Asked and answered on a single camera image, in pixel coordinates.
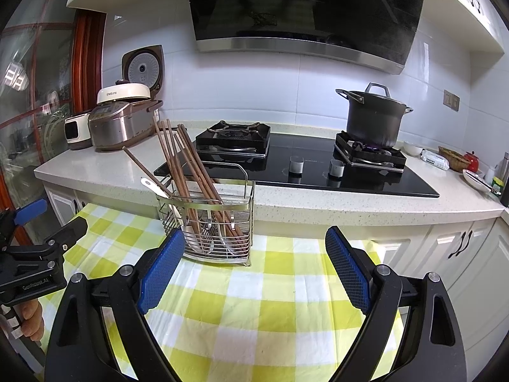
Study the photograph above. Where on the white ceramic spoon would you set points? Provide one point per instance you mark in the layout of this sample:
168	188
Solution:
153	187
214	238

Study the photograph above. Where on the red-brown framed glass door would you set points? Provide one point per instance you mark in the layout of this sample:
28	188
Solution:
39	87

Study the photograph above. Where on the white plate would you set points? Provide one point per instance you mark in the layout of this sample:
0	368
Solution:
479	181

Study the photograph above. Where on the silver brown rice cooker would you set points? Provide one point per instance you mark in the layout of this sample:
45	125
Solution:
115	127

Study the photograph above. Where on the black range hood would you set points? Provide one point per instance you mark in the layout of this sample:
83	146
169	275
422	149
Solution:
298	4

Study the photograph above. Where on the black glass gas hob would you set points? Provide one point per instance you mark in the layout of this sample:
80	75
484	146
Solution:
278	155

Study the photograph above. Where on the black stock pot with lid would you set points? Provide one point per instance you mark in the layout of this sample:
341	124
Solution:
370	123

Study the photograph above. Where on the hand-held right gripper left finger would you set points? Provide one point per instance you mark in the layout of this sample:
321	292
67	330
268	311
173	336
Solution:
167	262

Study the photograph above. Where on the brown wicker basket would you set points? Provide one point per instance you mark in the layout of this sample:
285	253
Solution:
453	157

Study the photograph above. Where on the black bottle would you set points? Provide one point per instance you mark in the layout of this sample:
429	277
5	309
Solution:
506	179

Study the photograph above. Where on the small white appliance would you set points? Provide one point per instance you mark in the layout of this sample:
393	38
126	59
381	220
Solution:
81	127

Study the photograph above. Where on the silver hob knob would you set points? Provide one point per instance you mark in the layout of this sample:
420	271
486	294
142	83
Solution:
336	169
296	166

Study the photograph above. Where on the person's left hand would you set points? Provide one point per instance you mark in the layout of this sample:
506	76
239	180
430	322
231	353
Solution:
32	320

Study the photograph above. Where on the small white bowl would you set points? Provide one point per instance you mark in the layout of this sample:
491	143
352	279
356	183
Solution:
412	148

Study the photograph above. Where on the grey wall socket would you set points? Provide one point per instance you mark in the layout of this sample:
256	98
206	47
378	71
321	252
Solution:
451	100

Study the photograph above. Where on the yellow-green checked tablecloth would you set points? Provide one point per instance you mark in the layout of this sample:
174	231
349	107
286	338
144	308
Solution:
258	286

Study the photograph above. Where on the black burner grate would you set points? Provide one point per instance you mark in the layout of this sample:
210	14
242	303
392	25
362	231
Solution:
358	155
210	137

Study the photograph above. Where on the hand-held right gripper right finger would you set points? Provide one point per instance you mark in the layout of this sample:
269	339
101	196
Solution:
350	270

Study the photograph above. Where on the speckled white countertop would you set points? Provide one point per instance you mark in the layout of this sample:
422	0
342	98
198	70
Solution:
99	167

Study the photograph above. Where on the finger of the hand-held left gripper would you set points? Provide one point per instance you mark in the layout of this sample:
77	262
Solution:
32	211
71	230

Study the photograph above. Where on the white packet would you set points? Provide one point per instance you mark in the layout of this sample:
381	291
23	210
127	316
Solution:
434	159

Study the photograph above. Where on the green-lidded jar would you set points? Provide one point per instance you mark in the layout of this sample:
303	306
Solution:
496	185

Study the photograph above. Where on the red pot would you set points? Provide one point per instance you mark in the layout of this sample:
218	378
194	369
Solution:
472	162

